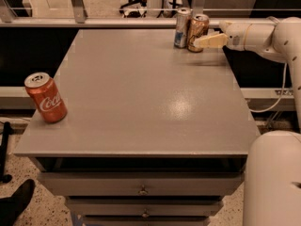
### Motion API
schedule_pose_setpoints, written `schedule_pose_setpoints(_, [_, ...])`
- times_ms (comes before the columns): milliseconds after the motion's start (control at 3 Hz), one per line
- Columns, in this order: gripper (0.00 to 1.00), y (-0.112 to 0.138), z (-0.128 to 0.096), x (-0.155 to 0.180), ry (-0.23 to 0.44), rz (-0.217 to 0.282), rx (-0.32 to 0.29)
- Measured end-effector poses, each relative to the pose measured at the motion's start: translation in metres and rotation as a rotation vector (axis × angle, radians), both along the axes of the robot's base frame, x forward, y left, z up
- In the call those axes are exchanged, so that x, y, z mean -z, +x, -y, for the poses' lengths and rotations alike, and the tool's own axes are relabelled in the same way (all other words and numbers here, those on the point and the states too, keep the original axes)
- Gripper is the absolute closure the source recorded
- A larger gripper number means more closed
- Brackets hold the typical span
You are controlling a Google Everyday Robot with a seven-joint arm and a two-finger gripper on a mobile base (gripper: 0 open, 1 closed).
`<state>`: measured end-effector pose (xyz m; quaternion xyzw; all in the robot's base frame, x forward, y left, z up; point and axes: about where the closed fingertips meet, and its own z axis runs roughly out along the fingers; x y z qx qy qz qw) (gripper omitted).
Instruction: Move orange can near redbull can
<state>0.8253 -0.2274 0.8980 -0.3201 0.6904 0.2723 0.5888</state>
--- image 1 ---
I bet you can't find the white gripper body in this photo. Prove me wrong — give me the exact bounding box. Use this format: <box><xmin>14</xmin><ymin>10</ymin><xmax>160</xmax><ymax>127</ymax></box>
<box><xmin>223</xmin><ymin>23</ymin><xmax>250</xmax><ymax>51</ymax></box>

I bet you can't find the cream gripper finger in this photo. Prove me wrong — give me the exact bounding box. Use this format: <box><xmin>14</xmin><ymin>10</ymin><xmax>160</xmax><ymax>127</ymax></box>
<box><xmin>219</xmin><ymin>20</ymin><xmax>232</xmax><ymax>31</ymax></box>
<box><xmin>193</xmin><ymin>33</ymin><xmax>228</xmax><ymax>48</ymax></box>

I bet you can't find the orange soda can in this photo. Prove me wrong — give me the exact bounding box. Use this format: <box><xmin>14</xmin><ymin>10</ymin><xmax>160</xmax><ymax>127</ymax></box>
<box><xmin>187</xmin><ymin>13</ymin><xmax>210</xmax><ymax>53</ymax></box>

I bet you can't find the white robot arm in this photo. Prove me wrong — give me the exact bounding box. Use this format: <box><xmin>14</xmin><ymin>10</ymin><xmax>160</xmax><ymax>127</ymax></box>
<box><xmin>194</xmin><ymin>17</ymin><xmax>301</xmax><ymax>226</ymax></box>

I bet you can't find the silver blue redbull can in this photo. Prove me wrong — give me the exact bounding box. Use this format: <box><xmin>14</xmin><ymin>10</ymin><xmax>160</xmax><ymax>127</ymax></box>
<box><xmin>174</xmin><ymin>8</ymin><xmax>191</xmax><ymax>48</ymax></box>

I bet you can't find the red coca-cola can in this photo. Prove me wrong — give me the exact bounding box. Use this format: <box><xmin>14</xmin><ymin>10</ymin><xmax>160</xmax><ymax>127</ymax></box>
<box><xmin>24</xmin><ymin>73</ymin><xmax>67</xmax><ymax>123</ymax></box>

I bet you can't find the grey drawer cabinet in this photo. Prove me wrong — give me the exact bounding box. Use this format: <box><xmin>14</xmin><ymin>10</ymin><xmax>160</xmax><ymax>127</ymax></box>
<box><xmin>15</xmin><ymin>29</ymin><xmax>258</xmax><ymax>226</ymax></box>

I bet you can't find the grey top drawer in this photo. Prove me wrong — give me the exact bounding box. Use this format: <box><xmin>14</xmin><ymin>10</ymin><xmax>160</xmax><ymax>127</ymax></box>
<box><xmin>38</xmin><ymin>172</ymin><xmax>243</xmax><ymax>197</ymax></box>

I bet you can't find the grey drawer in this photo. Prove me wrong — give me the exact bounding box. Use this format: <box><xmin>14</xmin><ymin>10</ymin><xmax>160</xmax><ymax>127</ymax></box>
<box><xmin>38</xmin><ymin>172</ymin><xmax>243</xmax><ymax>197</ymax></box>
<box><xmin>67</xmin><ymin>198</ymin><xmax>223</xmax><ymax>217</ymax></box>

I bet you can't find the metal railing bar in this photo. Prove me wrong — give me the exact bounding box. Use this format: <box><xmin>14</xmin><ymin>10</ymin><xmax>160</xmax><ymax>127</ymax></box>
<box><xmin>0</xmin><ymin>17</ymin><xmax>277</xmax><ymax>30</ymax></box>

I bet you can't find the grey middle drawer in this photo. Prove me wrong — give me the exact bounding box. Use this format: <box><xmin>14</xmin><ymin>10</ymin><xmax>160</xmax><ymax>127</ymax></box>
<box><xmin>67</xmin><ymin>198</ymin><xmax>223</xmax><ymax>217</ymax></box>

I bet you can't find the black stand pole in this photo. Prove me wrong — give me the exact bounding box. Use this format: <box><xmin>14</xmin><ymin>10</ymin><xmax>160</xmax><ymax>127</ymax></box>
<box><xmin>0</xmin><ymin>121</ymin><xmax>13</xmax><ymax>184</ymax></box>

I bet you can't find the black shoe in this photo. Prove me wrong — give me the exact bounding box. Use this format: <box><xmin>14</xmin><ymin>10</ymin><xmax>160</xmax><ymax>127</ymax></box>
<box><xmin>0</xmin><ymin>179</ymin><xmax>35</xmax><ymax>226</ymax></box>

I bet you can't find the white cable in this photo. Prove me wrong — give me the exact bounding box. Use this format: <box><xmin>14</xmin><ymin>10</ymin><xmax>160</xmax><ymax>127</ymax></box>
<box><xmin>248</xmin><ymin>15</ymin><xmax>288</xmax><ymax>114</ymax></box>

